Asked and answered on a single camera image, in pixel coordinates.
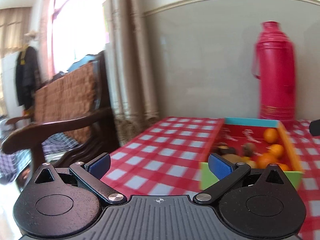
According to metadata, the small yellow kumquat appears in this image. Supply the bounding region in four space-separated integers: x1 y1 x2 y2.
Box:
242 157 251 162

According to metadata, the black hanging jacket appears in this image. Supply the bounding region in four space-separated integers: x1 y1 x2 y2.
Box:
15 46 42 110

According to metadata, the colourful cardboard box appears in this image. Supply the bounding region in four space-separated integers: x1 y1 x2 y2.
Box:
199 118 304 189

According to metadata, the pale longan fruit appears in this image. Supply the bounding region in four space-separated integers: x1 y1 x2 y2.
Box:
246 160 258 169

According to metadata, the small dark chestnut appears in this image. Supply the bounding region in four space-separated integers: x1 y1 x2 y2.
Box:
242 142 256 157

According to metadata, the blue plaid cloth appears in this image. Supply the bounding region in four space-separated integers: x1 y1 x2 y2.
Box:
0 132 79 185

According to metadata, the dark wooden armchair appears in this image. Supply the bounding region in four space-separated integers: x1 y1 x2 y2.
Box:
0 49 121 178

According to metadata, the beige hat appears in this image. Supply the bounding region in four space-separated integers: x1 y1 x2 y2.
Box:
24 30 38 40

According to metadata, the beige lace curtain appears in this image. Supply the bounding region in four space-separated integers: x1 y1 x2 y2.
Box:
104 0 159 145

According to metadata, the red thermos flask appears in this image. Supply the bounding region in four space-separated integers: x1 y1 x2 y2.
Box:
252 21 296 128

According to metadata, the brown kiwi fruit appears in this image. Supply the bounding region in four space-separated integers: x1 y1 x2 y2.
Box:
222 154 243 164

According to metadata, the orange mandarin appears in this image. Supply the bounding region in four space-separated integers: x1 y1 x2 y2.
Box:
257 153 278 169
263 128 279 144
277 163 290 171
268 144 284 159

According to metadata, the red checkered tablecloth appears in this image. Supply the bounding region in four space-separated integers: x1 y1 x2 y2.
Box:
101 116 319 239

